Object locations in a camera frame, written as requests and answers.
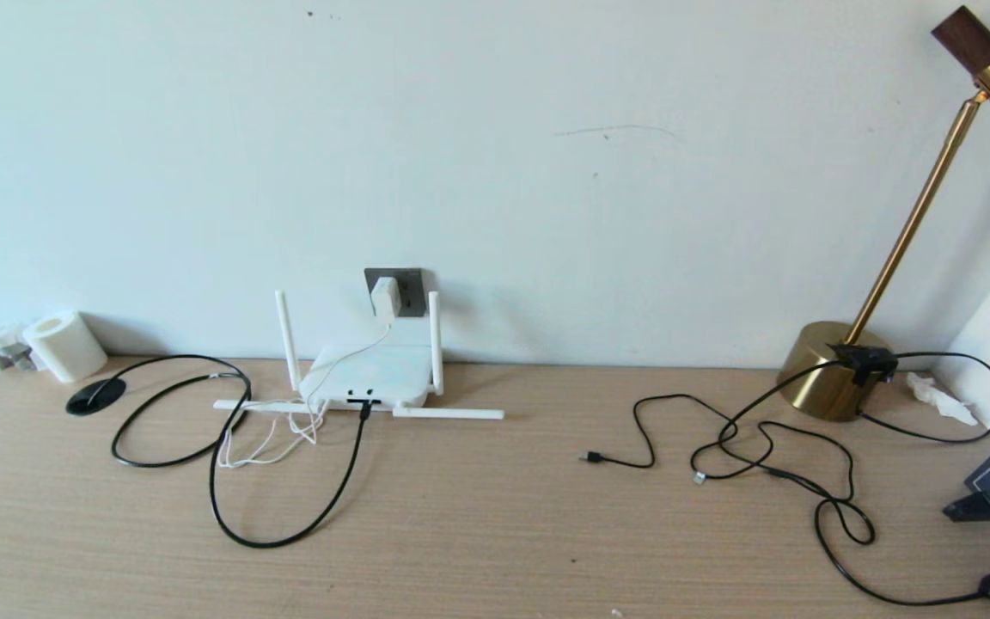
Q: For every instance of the white router with antennas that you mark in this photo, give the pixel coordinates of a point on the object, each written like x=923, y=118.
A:
x=396, y=370

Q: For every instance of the white power adapter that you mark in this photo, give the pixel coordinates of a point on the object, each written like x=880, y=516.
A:
x=386, y=297

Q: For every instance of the grey wall socket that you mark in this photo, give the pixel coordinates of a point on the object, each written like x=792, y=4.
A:
x=413, y=292

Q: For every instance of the white toilet paper roll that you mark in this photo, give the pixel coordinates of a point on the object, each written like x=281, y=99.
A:
x=65, y=348

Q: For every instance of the small clear container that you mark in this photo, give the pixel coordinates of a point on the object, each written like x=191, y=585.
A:
x=7, y=340

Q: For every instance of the black oval desk grommet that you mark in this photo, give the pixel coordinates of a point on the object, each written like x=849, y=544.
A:
x=95, y=397

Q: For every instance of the gold desk lamp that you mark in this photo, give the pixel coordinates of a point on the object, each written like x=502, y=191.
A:
x=821, y=370

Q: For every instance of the crumpled white tissue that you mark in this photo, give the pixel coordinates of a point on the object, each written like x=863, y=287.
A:
x=942, y=400

